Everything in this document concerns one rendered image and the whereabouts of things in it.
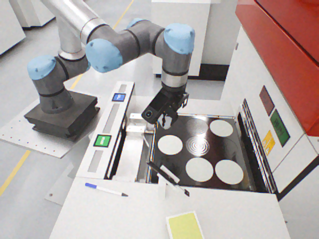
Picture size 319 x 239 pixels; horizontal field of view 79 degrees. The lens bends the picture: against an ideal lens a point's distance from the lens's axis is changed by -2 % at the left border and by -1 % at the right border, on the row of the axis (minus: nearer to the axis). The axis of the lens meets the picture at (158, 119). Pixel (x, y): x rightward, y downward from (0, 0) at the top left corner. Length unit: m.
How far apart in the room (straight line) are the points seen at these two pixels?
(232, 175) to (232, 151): 0.11
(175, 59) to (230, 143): 0.47
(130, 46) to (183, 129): 0.48
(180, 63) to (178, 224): 0.39
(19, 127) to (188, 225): 0.95
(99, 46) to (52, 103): 0.60
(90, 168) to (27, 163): 1.50
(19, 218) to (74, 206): 1.28
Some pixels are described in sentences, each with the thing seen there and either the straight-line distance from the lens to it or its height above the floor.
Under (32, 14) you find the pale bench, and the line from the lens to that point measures 5.08.
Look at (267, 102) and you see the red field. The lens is 0.77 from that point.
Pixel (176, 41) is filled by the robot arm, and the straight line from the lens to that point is 0.48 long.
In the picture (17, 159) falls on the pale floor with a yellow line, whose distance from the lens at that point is 2.26.
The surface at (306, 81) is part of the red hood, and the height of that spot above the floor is 1.30.
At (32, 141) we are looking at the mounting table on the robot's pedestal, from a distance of 1.09.
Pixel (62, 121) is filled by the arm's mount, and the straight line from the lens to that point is 0.97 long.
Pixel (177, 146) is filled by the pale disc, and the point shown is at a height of 0.90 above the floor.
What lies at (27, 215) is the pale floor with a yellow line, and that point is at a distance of 1.89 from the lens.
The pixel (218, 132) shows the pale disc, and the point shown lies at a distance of 0.88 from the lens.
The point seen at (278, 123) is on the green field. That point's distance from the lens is 0.69.
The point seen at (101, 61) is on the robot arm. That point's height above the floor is 1.33.
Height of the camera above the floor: 1.53
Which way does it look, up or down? 45 degrees down
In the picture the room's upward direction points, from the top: straight up
